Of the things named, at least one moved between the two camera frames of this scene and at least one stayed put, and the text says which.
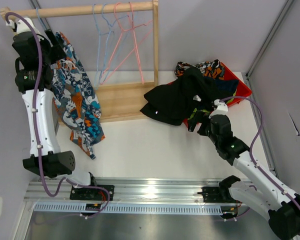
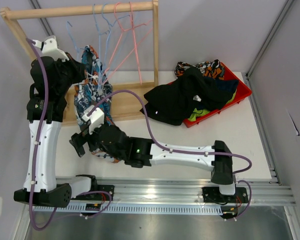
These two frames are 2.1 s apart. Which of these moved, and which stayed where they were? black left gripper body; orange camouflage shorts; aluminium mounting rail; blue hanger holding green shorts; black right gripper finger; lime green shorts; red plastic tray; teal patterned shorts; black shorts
Moved: black right gripper finger; blue hanger holding green shorts; black left gripper body; teal patterned shorts
Stayed: aluminium mounting rail; lime green shorts; red plastic tray; orange camouflage shorts; black shorts
